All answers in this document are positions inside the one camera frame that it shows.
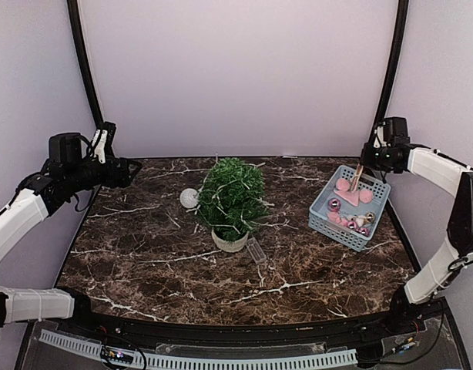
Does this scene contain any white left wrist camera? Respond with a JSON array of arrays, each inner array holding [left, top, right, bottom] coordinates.
[[92, 122, 116, 164]]

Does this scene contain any blue plastic basket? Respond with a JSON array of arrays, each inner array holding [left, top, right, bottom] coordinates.
[[308, 165, 391, 252]]

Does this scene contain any white tree pot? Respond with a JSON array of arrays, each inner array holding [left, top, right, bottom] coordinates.
[[211, 230, 249, 254]]

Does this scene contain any clear string light garland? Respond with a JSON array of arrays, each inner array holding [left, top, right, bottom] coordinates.
[[179, 158, 274, 267]]

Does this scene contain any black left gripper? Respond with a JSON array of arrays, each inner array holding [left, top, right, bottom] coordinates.
[[65, 154, 142, 193]]

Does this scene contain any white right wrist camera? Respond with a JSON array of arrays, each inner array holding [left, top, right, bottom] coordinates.
[[373, 119, 391, 150]]

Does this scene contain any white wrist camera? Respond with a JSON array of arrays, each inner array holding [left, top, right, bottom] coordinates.
[[373, 119, 391, 150], [92, 122, 116, 164]]

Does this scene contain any small green christmas tree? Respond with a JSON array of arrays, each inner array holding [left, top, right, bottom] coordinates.
[[196, 158, 270, 241]]

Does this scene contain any white cable duct strip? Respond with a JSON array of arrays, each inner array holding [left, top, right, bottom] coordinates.
[[39, 329, 357, 370]]

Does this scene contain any pink bow ornament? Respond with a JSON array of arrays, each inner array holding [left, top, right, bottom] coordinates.
[[334, 178, 374, 207]]

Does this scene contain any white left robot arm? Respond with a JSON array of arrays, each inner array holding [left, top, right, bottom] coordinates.
[[0, 127, 142, 336]]

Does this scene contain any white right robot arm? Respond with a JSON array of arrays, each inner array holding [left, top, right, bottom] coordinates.
[[360, 117, 473, 335]]

